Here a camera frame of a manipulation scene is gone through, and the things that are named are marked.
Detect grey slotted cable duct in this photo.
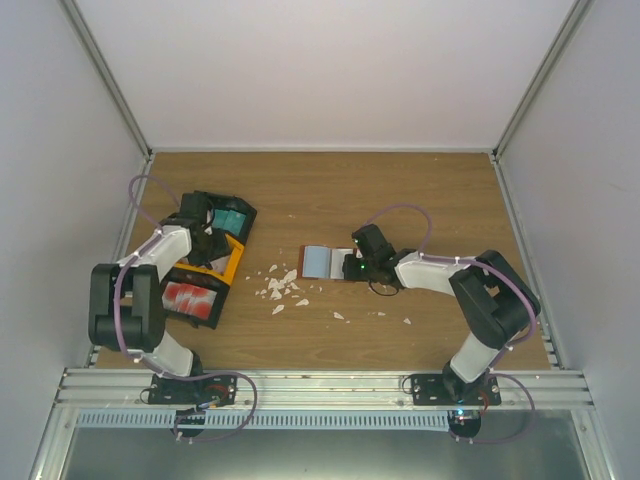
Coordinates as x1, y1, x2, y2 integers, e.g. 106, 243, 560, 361
76, 409, 449, 432

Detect black bin with red cards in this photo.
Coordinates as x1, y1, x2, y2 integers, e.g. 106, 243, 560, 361
161, 271, 230, 330

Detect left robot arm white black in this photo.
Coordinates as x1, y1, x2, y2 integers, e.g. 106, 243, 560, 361
88, 192, 226, 404

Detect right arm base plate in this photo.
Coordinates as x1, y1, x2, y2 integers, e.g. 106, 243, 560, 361
400, 373, 502, 406

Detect black bin with teal cards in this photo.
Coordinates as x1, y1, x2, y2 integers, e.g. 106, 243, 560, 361
180, 190, 257, 244

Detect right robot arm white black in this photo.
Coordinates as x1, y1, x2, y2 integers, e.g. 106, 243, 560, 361
341, 224, 541, 405

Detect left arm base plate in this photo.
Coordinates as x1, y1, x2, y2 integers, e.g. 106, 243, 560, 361
140, 375, 237, 407

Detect aluminium front rail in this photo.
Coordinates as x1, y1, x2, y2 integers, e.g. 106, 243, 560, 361
54, 369, 595, 411

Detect orange bin with white cards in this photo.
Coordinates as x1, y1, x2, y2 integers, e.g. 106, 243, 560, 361
169, 233, 245, 287

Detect red cards stack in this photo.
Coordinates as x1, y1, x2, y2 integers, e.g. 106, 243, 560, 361
162, 282, 217, 320

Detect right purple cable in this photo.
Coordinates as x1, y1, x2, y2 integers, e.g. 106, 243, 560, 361
362, 203, 539, 351

